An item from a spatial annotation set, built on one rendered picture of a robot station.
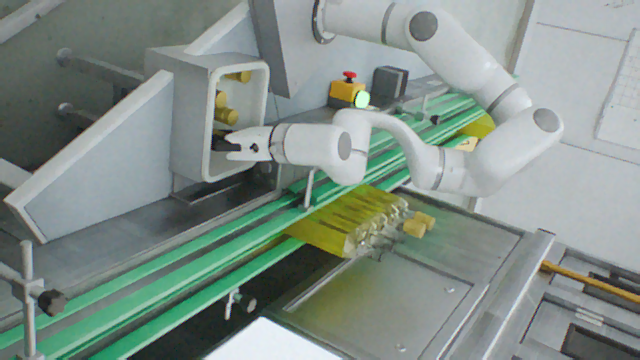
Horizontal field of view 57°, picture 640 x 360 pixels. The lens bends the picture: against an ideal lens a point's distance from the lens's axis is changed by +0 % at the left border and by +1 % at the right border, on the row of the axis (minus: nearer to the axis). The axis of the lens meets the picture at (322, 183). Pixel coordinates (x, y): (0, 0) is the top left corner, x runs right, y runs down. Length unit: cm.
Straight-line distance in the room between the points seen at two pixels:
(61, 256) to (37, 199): 10
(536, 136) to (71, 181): 80
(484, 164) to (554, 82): 607
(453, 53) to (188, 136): 53
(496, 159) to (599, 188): 623
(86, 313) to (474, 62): 80
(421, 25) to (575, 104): 597
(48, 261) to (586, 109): 653
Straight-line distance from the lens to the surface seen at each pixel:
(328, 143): 100
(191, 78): 111
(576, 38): 706
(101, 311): 92
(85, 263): 100
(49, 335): 89
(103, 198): 110
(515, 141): 110
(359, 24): 134
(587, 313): 161
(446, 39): 120
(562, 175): 731
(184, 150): 115
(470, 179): 112
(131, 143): 110
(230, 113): 118
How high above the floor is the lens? 150
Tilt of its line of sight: 25 degrees down
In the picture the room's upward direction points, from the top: 111 degrees clockwise
